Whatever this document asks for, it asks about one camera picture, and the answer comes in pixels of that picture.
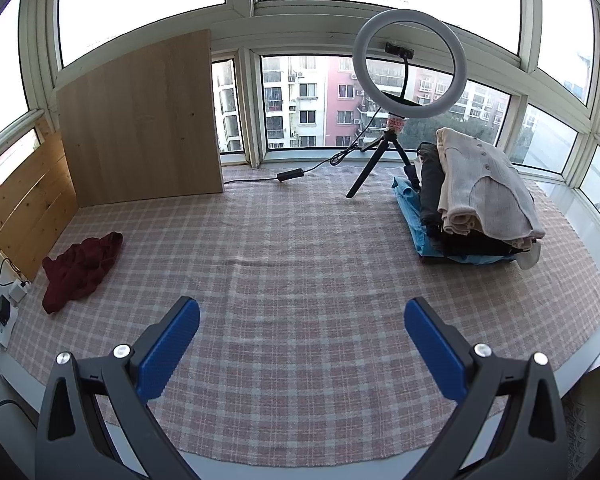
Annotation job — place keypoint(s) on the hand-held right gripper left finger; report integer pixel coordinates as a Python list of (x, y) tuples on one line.
[(167, 350)]

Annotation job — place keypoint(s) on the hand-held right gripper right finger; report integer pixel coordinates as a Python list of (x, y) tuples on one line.
[(437, 355)]

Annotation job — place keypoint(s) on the dark red shirt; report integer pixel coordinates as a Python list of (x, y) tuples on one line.
[(80, 270)]

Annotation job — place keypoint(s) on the stack of folded clothes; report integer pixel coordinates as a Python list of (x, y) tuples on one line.
[(485, 180)]

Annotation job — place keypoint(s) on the translucent white plastic object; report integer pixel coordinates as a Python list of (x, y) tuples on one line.
[(527, 258)]

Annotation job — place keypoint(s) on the blue folded garment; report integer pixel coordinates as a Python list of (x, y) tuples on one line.
[(410, 210)]

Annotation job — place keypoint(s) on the pink plaid blanket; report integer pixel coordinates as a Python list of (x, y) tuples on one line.
[(300, 260)]

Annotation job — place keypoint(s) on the white charger plug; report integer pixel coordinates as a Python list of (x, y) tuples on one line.
[(18, 291)]

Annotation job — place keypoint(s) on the white power strip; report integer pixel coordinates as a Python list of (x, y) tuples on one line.
[(7, 332)]

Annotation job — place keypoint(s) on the black power adapter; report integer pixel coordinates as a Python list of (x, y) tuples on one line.
[(2, 308)]

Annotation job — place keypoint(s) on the pine wood panel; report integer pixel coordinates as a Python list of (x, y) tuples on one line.
[(30, 210)]

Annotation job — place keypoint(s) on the black mini tripod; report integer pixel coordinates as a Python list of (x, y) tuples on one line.
[(391, 137)]

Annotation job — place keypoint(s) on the light wooden board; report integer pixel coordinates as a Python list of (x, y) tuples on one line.
[(140, 120)]

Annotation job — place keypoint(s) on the apartment buildings outside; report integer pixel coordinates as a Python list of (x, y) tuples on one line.
[(330, 100)]

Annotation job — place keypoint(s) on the black gooseneck phone clamp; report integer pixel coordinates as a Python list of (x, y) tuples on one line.
[(397, 50)]

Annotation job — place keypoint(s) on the white window frame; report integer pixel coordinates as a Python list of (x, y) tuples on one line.
[(240, 5)]

